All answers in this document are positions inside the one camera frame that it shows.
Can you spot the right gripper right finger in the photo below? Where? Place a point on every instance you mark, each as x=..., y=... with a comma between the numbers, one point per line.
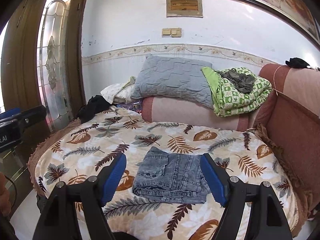
x=267, y=219

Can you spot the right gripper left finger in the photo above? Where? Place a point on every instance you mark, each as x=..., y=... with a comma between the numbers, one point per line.
x=58, y=219

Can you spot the blue denim pants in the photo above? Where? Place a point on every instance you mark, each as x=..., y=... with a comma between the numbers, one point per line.
x=171, y=178

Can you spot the person left hand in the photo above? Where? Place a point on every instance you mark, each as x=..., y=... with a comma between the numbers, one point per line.
x=5, y=205

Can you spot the wooden door with glass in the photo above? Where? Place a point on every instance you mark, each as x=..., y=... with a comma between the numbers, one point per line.
x=41, y=59

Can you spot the leaf pattern plush blanket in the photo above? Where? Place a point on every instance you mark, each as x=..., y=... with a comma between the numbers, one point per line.
x=82, y=150

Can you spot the black garment at sofa edge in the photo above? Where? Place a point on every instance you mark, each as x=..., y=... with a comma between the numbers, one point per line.
x=95, y=105

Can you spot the white cloth beside pillow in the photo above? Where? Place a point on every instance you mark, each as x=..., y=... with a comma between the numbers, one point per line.
x=119, y=92

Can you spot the green white folded quilt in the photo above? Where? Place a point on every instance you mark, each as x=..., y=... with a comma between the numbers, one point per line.
x=227, y=100

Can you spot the dark grey crumpled garment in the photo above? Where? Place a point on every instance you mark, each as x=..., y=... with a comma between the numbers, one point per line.
x=242, y=82

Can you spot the black cloth on sofa back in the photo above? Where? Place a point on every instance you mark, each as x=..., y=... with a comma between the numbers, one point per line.
x=297, y=63

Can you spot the grey quilted pillow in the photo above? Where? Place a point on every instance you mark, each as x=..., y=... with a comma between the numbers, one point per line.
x=173, y=77

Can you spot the beige wall switch plate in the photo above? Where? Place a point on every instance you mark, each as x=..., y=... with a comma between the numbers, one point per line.
x=172, y=32

